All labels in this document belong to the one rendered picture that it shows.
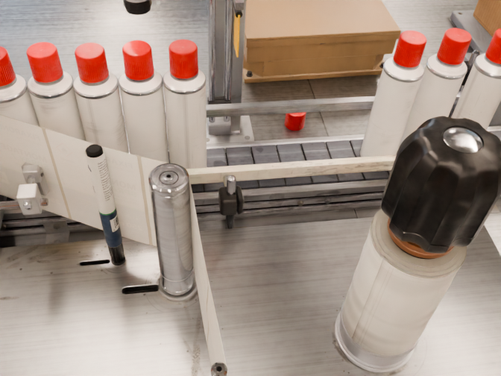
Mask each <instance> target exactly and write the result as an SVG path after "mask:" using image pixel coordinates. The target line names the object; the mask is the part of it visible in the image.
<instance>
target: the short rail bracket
mask: <svg viewBox="0 0 501 376"><path fill-rule="evenodd" d="M244 202H245V199H244V196H242V189H241V187H240V186H236V177H235V176H234V175H229V176H228V177H227V186H226V187H220V188H219V190H218V203H219V208H220V213H221V215H222V216H226V228H225V229H234V217H235V215H236V208H237V213H238V214H241V213H242V211H243V203H244Z"/></svg>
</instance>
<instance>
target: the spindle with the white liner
mask: <svg viewBox="0 0 501 376"><path fill-rule="evenodd" d="M500 196H501V140H500V139H499V137H498V136H496V135H495V134H492V133H490V132H489V131H486V130H485V129H484V128H483V127H482V126H481V125H480V124H479V123H478V122H475V121H473V120H471V119H467V118H462V119H454V118H450V117H446V116H437V117H434V118H431V119H428V120H426V121H425V122H424V123H423V124H422V125H420V126H419V127H418V129H417V130H416V131H414V132H413V133H411V134H410V135H409V136H407V138H405V139H404V141H403V142H402V143H401V145H400V147H399V149H398V152H397V155H396V157H395V160H394V164H393V166H392V169H391V173H390V175H389V178H388V181H387V184H386V186H385V190H384V193H383V195H382V202H381V208H382V209H381V210H379V211H378V212H377V214H376V215H375V217H374V218H373V221H372V223H371V227H370V230H369V233H368V237H367V239H366V241H365V244H364V246H363V249H362V253H361V256H360V259H359V262H358V265H357V267H356V270H355V272H354V275H353V279H352V283H351V285H350V288H349V290H348V292H347V296H346V298H345V300H344V302H343V304H342V307H341V311H340V313H339V314H338V317H337V319H336V322H335V337H336V341H337V343H338V346H339V348H340V349H341V351H342V352H343V353H344V355H345V356H346V357H347V358H348V359H349V360H350V361H351V362H353V363H354V364H356V365H357V366H359V367H361V368H363V369H366V370H368V371H371V372H392V371H394V370H397V369H399V368H400V367H402V366H403V365H405V364H406V363H407V362H408V360H409V359H410V357H411V355H412V353H413V351H414V349H415V346H416V345H417V343H418V341H419V339H420V335H421V334H422V333H423V331H424V329H425V327H426V325H427V323H428V321H429V320H430V318H431V317H432V315H433V314H434V312H435V310H436V309H437V307H438V305H439V303H440V301H441V299H442V298H443V296H444V294H445V293H446V291H447V290H448V288H449V287H450V284H451V283H452V281H453V278H454V277H455V275H456V273H457V271H458V270H459V269H460V267H461V265H462V264H463V262H464V260H465V257H466V255H467V245H469V244H470V243H472V241H473V240H474V239H475V238H476V236H477V235H478V233H479V232H480V230H481V228H482V226H483V225H484V223H485V221H486V219H487V218H488V216H489V214H490V213H491V211H492V210H493V208H494V205H495V204H496V202H497V201H498V199H499V197H500Z"/></svg>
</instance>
